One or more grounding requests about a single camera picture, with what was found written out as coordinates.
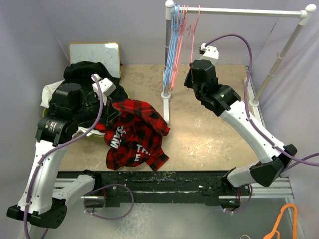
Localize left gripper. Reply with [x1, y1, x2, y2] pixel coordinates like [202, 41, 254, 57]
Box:
[73, 92, 121, 126]

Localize red black plaid shirt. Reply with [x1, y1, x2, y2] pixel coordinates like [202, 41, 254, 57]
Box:
[96, 99, 170, 171]

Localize single pink hanger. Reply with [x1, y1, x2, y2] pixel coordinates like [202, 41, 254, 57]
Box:
[189, 5, 200, 63]

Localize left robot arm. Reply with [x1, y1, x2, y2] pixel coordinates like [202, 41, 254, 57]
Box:
[6, 79, 116, 229]

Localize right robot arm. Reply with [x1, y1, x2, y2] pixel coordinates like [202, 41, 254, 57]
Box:
[184, 60, 297, 195]

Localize orange hanger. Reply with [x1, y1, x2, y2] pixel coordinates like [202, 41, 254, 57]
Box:
[261, 203, 299, 239]

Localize black garment pile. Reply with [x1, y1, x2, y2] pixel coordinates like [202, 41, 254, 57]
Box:
[48, 61, 124, 128]

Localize blue hangers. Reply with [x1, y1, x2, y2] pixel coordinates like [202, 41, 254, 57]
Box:
[163, 0, 180, 87]

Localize white whiteboard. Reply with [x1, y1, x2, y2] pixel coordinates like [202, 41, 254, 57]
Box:
[69, 42, 121, 78]

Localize green laundry basket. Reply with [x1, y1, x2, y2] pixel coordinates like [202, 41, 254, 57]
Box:
[40, 88, 129, 143]

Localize pink hangers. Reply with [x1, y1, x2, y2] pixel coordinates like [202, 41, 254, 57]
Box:
[170, 5, 188, 91]

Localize white clothes rack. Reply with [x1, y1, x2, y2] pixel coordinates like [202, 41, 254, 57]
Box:
[161, 4, 317, 123]

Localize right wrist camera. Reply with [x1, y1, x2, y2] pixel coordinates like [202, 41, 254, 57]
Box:
[199, 43, 219, 66]

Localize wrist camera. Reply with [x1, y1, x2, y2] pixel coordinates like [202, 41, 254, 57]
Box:
[91, 77, 116, 97]
[199, 43, 219, 66]

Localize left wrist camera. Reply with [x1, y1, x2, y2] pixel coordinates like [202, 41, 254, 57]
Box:
[91, 77, 116, 97]

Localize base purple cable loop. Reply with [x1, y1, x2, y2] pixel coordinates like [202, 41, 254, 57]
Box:
[83, 184, 135, 220]

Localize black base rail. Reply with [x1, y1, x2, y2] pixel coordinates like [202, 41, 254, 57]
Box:
[52, 170, 250, 207]

